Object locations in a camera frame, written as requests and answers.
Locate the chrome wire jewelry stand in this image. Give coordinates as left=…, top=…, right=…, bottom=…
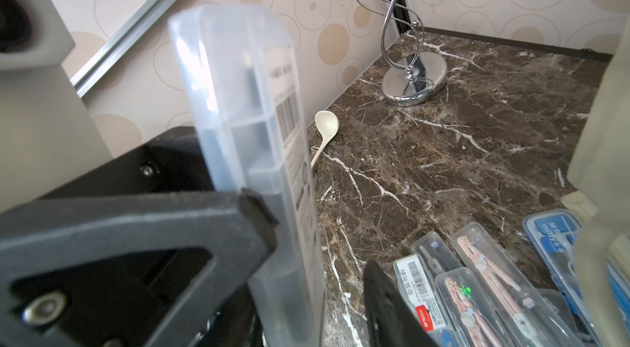
left=354, top=0, right=448, bottom=107

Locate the clear case pink compass upper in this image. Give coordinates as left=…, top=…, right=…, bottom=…
left=451, top=222, right=582, bottom=346

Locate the cream canvas starry-night tote bag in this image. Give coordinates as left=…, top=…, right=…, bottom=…
left=568, top=31, right=629, bottom=346

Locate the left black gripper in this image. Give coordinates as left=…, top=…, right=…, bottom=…
left=1, top=127, right=277, bottom=346

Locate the aluminium rail left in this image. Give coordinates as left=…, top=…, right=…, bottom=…
left=71, top=0, right=177, bottom=98

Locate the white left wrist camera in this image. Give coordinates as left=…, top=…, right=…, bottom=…
left=1, top=0, right=113, bottom=210

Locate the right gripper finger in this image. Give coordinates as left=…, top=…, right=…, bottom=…
left=363, top=261, right=437, bottom=347

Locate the clear case red label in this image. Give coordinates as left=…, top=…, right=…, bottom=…
left=393, top=254, right=466, bottom=347

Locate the clear case green compass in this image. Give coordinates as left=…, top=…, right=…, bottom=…
left=410, top=231, right=464, bottom=278

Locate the cream spoon grey handle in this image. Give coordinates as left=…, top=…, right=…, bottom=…
left=310, top=110, right=340, bottom=168

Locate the clear case barcode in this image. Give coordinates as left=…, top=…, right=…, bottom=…
left=168, top=5, right=326, bottom=346

